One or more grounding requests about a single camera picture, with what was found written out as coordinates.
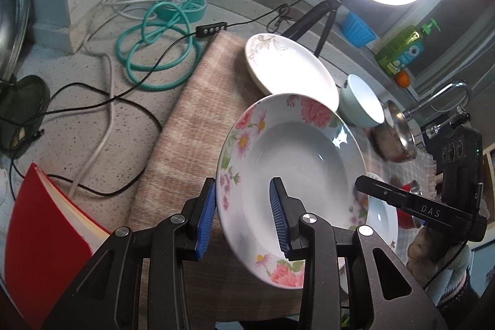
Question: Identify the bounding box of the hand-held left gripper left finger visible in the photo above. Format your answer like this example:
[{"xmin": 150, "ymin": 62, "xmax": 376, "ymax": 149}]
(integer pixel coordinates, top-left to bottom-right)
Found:
[{"xmin": 41, "ymin": 177, "xmax": 217, "ymax": 330}]

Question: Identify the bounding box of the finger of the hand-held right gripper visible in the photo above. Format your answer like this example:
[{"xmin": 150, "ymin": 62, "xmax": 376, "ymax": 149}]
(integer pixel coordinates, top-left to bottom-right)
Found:
[{"xmin": 355, "ymin": 175, "xmax": 476, "ymax": 238}]

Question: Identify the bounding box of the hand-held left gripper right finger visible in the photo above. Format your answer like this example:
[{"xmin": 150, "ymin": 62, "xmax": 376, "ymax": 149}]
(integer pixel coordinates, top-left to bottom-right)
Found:
[{"xmin": 269, "ymin": 176, "xmax": 449, "ymax": 330}]

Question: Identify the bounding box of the stainless steel bowl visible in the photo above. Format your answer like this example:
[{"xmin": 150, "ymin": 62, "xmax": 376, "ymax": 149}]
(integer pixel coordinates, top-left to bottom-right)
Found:
[{"xmin": 372, "ymin": 100, "xmax": 420, "ymax": 163}]

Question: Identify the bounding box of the pink floral plate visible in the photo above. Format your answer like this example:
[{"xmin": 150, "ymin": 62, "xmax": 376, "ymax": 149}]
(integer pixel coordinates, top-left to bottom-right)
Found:
[{"xmin": 215, "ymin": 93, "xmax": 369, "ymax": 290}]

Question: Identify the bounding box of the light blue bowl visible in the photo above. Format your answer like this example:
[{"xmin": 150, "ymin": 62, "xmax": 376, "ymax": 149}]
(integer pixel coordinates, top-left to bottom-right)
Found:
[{"xmin": 339, "ymin": 74, "xmax": 385, "ymax": 128}]

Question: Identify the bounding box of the person's right forearm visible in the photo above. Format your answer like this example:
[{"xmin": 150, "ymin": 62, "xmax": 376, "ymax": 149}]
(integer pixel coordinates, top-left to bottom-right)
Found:
[{"xmin": 425, "ymin": 249, "xmax": 484, "ymax": 307}]

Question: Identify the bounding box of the person's right hand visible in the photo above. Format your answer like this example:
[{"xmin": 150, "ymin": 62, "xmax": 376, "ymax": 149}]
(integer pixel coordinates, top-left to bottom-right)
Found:
[{"xmin": 406, "ymin": 225, "xmax": 439, "ymax": 278}]

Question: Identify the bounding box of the red cup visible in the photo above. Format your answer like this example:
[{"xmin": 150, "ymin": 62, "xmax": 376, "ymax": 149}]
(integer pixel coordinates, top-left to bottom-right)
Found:
[{"xmin": 396, "ymin": 180, "xmax": 426, "ymax": 230}]

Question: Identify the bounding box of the white bowl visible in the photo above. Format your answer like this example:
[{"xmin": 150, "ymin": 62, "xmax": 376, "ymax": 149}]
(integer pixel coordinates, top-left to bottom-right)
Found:
[{"xmin": 340, "ymin": 172, "xmax": 399, "ymax": 294}]

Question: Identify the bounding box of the chrome faucet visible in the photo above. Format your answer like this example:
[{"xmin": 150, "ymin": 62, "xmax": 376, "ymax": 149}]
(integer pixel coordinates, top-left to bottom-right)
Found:
[{"xmin": 402, "ymin": 80, "xmax": 473, "ymax": 130}]

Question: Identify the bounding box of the pink plaid cloth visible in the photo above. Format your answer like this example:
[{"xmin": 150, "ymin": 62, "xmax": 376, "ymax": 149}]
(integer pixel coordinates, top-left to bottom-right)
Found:
[{"xmin": 127, "ymin": 32, "xmax": 437, "ymax": 319}]

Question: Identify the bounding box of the green soap pump bottle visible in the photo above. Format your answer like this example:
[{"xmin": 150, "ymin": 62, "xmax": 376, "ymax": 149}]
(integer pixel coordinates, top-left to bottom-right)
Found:
[{"xmin": 375, "ymin": 18, "xmax": 441, "ymax": 75}]

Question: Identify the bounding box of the white plate with beige pattern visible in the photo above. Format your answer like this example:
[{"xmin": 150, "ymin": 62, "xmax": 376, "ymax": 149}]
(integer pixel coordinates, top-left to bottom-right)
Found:
[{"xmin": 244, "ymin": 33, "xmax": 340, "ymax": 110}]

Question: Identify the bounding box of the red notebook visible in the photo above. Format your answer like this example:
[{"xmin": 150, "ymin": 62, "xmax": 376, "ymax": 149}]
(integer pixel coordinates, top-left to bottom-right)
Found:
[{"xmin": 4, "ymin": 162, "xmax": 113, "ymax": 330}]

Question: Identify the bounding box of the blue ribbed cup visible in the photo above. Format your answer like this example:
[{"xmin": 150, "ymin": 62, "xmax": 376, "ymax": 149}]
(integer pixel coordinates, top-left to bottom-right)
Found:
[{"xmin": 341, "ymin": 12, "xmax": 377, "ymax": 48}]

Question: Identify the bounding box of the black tripod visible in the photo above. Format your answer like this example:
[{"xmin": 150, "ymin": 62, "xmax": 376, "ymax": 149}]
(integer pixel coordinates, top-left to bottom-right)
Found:
[{"xmin": 282, "ymin": 0, "xmax": 349, "ymax": 58}]

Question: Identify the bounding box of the teal power strip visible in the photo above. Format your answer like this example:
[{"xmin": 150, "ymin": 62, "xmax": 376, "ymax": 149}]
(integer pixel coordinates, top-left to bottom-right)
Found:
[{"xmin": 155, "ymin": 0, "xmax": 207, "ymax": 21}]

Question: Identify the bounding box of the dark green object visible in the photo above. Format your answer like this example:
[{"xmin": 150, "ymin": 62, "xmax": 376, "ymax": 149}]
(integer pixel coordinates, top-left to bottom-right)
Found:
[{"xmin": 0, "ymin": 75, "xmax": 51, "ymax": 153}]

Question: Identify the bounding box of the metal lid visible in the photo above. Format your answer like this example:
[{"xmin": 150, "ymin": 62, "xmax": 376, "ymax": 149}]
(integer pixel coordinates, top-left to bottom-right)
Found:
[{"xmin": 0, "ymin": 0, "xmax": 32, "ymax": 83}]

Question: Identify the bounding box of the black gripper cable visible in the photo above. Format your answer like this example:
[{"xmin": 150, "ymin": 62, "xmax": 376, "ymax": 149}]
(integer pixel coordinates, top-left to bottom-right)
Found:
[{"xmin": 423, "ymin": 241, "xmax": 470, "ymax": 290}]

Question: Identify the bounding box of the teal cable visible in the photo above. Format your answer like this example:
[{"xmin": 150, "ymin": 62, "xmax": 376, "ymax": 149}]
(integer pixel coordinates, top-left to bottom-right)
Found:
[{"xmin": 116, "ymin": 0, "xmax": 277, "ymax": 91}]

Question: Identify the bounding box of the white cable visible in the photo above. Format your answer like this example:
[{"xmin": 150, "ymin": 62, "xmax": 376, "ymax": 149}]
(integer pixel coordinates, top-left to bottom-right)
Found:
[{"xmin": 70, "ymin": 0, "xmax": 182, "ymax": 199}]

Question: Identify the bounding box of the black cable with inline switch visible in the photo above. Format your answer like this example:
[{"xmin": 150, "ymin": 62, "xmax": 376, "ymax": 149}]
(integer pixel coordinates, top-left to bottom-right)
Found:
[{"xmin": 8, "ymin": 0, "xmax": 341, "ymax": 199}]

